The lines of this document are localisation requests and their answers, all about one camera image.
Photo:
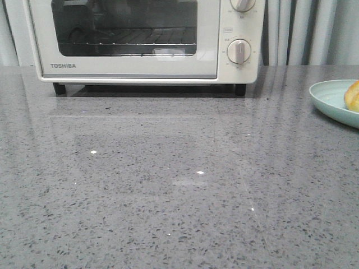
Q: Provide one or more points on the oven knob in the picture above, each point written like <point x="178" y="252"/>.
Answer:
<point x="242" y="6"/>
<point x="239" y="51"/>

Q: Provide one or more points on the upper oven knob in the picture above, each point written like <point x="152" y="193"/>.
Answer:
<point x="242" y="6"/>

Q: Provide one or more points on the white Toshiba toaster oven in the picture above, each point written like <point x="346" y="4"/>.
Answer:
<point x="233" y="25"/>

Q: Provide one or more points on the metal oven wire rack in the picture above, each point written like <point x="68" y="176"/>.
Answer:
<point x="134" y="36"/>

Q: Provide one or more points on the lower oven knob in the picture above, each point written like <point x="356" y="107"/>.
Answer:
<point x="239" y="51"/>

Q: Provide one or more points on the light green plate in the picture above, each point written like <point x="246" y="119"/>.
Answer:
<point x="328" y="97"/>

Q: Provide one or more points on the golden bread roll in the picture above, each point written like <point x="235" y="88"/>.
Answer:
<point x="351" y="97"/>

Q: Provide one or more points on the glass oven door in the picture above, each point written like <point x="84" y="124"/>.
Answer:
<point x="53" y="21"/>

